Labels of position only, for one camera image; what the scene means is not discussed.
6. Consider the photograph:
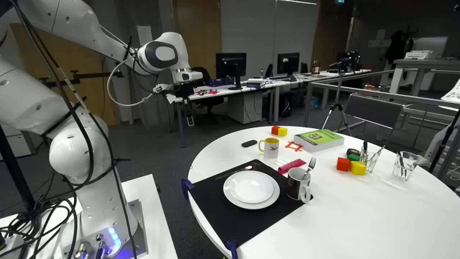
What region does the right computer monitor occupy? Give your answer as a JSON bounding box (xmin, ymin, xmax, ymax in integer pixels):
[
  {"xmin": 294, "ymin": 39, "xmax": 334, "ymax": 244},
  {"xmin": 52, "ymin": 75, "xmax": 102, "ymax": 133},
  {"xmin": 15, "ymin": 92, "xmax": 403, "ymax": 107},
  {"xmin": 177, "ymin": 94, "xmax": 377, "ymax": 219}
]
[{"xmin": 278, "ymin": 54, "xmax": 299, "ymax": 80}]

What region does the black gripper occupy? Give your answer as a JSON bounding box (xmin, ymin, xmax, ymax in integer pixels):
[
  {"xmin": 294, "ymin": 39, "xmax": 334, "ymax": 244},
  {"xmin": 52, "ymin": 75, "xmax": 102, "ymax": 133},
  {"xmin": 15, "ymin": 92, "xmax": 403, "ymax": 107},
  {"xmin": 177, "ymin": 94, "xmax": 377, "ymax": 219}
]
[{"xmin": 166, "ymin": 82, "xmax": 194, "ymax": 104}]

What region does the black table mat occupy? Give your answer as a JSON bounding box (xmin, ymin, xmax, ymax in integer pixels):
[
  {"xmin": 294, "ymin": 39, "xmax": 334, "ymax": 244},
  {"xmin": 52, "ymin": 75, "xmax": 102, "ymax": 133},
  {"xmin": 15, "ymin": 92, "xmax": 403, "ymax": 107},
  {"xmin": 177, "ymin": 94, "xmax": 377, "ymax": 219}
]
[{"xmin": 183, "ymin": 160, "xmax": 302, "ymax": 249}]

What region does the white plate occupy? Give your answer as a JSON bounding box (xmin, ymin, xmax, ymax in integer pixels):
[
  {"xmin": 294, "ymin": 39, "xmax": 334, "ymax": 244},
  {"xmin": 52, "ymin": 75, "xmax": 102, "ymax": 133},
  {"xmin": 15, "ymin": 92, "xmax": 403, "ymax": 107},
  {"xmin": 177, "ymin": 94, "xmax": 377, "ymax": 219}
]
[{"xmin": 223, "ymin": 170, "xmax": 281, "ymax": 210}]

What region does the dark mug white handle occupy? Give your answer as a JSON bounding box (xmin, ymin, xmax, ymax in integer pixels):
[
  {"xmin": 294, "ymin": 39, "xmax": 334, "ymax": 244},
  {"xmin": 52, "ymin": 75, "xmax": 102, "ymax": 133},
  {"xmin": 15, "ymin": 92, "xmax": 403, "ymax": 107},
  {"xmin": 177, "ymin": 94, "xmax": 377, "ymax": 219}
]
[{"xmin": 286, "ymin": 169, "xmax": 311, "ymax": 203}]

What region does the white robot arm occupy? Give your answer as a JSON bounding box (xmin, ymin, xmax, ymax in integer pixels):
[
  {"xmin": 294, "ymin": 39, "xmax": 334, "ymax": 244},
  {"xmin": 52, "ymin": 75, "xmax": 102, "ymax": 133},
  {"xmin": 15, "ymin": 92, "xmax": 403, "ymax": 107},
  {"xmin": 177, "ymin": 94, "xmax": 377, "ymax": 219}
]
[{"xmin": 0, "ymin": 0, "xmax": 203, "ymax": 258}]

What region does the camera tripod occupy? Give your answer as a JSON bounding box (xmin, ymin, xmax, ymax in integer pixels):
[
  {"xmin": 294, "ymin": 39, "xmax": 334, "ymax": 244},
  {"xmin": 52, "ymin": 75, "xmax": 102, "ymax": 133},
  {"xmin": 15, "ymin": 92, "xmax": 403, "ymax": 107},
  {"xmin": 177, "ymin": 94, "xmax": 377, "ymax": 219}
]
[{"xmin": 322, "ymin": 51, "xmax": 363, "ymax": 128}]

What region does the yellow cube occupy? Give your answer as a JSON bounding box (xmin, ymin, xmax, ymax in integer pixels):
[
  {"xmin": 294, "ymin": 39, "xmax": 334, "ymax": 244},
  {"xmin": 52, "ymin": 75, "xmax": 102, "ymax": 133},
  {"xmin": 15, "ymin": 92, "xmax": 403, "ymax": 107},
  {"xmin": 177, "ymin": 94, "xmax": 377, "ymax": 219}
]
[{"xmin": 351, "ymin": 162, "xmax": 367, "ymax": 176}]

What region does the computer monitor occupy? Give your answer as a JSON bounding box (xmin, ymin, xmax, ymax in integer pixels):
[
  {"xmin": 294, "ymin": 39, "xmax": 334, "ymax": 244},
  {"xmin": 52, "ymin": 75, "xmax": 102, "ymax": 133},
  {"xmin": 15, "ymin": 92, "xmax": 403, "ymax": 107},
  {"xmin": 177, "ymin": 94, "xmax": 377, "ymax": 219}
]
[
  {"xmin": 278, "ymin": 54, "xmax": 299, "ymax": 80},
  {"xmin": 216, "ymin": 54, "xmax": 246, "ymax": 90}
]

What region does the orange square frame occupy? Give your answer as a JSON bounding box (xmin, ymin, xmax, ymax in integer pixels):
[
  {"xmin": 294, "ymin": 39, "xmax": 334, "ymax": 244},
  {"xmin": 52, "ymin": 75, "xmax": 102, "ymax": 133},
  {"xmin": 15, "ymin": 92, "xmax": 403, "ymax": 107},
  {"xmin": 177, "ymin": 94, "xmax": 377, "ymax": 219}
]
[{"xmin": 285, "ymin": 141, "xmax": 302, "ymax": 153}]

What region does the clear glass cup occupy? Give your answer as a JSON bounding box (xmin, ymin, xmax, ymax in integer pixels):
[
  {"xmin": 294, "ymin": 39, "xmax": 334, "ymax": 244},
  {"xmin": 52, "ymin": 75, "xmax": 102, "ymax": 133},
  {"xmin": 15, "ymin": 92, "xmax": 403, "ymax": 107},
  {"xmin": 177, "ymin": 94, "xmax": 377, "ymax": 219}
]
[{"xmin": 393, "ymin": 151, "xmax": 420, "ymax": 182}]

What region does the grey chair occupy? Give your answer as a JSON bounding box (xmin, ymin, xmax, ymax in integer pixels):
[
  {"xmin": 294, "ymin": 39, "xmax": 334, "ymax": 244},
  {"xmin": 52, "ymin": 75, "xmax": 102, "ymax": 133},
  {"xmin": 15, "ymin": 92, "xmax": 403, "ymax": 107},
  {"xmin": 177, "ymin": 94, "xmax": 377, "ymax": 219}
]
[{"xmin": 344, "ymin": 94, "xmax": 404, "ymax": 144}]

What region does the clear glass with pens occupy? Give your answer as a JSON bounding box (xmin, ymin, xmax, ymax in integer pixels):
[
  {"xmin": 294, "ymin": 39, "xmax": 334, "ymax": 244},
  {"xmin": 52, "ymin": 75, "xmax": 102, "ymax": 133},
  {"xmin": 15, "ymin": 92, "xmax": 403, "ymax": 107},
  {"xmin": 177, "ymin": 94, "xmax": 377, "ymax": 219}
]
[{"xmin": 361, "ymin": 141, "xmax": 383, "ymax": 175}]

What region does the left computer monitor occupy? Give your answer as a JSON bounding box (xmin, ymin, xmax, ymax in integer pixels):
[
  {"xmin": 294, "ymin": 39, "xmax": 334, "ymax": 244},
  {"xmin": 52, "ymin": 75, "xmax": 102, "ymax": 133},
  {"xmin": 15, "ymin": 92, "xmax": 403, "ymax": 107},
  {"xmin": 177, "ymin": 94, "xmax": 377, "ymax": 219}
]
[{"xmin": 216, "ymin": 54, "xmax": 246, "ymax": 90}]

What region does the green book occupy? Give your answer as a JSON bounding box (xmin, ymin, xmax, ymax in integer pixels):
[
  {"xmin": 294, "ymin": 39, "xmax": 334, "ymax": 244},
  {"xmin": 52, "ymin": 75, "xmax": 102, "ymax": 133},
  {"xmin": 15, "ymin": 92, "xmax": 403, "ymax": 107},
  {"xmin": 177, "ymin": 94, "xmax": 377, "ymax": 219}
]
[{"xmin": 294, "ymin": 130, "xmax": 345, "ymax": 153}]

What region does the silver fork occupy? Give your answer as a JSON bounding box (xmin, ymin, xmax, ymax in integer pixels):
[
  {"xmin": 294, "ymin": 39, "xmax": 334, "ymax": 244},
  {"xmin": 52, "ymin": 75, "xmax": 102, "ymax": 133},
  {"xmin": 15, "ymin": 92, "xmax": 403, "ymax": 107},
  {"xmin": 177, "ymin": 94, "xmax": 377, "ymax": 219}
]
[{"xmin": 307, "ymin": 157, "xmax": 317, "ymax": 173}]

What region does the white robot base platform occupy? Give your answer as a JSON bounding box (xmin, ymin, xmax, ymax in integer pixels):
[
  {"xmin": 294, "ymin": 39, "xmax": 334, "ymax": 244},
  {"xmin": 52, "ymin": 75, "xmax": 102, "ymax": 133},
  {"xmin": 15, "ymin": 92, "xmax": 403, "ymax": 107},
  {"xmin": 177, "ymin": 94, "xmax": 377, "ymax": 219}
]
[{"xmin": 2, "ymin": 175, "xmax": 177, "ymax": 259}]

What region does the yellow white mug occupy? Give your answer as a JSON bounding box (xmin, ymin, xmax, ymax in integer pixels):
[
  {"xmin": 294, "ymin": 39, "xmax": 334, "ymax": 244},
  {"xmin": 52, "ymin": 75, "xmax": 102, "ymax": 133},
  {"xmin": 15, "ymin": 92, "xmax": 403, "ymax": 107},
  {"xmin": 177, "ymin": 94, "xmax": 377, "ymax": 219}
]
[{"xmin": 258, "ymin": 139, "xmax": 279, "ymax": 159}]

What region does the black remote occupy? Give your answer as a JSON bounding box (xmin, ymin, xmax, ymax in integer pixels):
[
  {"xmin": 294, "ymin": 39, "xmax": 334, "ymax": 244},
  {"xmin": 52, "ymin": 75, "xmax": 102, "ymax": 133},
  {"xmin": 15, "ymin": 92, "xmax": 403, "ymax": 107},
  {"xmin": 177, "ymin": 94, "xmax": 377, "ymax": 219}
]
[{"xmin": 242, "ymin": 140, "xmax": 258, "ymax": 149}]

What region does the pink marker bar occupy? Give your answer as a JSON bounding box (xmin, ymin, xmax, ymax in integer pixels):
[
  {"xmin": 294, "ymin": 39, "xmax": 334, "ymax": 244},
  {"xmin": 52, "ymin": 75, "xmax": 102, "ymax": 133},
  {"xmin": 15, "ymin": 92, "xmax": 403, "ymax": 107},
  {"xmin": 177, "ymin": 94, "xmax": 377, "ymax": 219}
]
[{"xmin": 278, "ymin": 159, "xmax": 307, "ymax": 175}]

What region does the red cube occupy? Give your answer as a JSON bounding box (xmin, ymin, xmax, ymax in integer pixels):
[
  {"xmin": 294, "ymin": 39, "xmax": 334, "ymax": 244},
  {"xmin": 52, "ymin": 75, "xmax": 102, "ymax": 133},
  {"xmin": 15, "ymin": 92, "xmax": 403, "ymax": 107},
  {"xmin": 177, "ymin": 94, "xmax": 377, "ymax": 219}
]
[{"xmin": 337, "ymin": 157, "xmax": 351, "ymax": 172}]

